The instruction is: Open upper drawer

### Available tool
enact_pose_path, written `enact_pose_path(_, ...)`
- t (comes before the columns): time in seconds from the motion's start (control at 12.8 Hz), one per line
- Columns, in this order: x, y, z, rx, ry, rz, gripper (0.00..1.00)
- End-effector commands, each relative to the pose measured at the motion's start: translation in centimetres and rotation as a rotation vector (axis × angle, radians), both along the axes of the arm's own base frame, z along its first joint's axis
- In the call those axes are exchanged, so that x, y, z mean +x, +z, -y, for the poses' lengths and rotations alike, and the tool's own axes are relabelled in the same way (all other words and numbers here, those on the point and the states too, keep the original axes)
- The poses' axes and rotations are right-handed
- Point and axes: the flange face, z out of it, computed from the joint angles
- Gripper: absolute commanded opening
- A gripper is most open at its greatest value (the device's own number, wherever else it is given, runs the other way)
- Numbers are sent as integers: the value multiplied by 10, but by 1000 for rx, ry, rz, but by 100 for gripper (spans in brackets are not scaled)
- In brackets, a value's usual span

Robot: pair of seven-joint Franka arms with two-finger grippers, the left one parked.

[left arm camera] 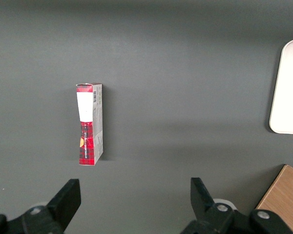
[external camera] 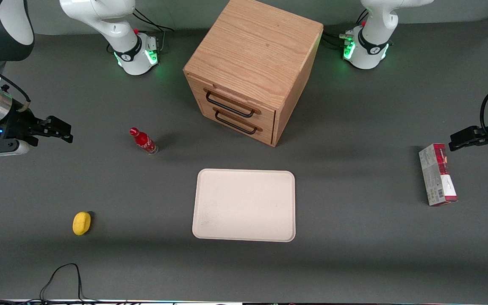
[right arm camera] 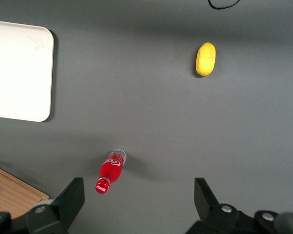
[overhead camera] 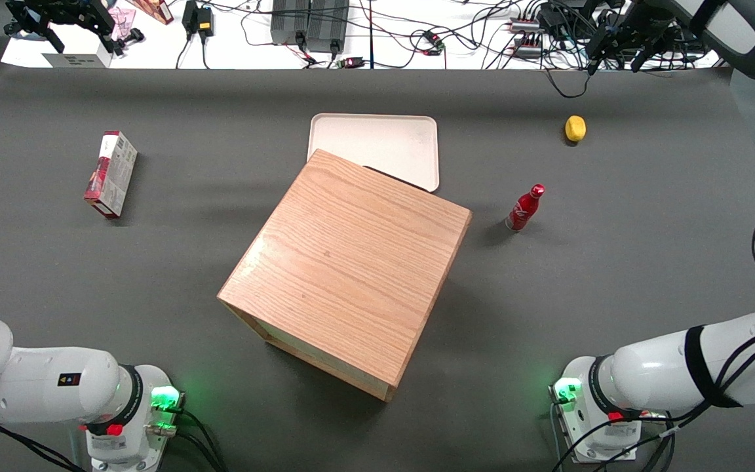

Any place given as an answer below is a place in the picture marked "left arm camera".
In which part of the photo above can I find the white rectangular tray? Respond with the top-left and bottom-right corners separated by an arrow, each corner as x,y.
269,39 -> 293,135

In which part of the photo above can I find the wooden drawer cabinet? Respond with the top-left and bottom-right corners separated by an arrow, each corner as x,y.
255,164 -> 293,234

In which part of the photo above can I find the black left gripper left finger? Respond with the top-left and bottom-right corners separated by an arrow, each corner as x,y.
0,178 -> 82,234

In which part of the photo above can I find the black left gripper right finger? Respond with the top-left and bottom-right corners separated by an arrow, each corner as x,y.
180,177 -> 293,234

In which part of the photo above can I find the red plaid carton box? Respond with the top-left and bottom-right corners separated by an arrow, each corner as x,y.
75,82 -> 105,166

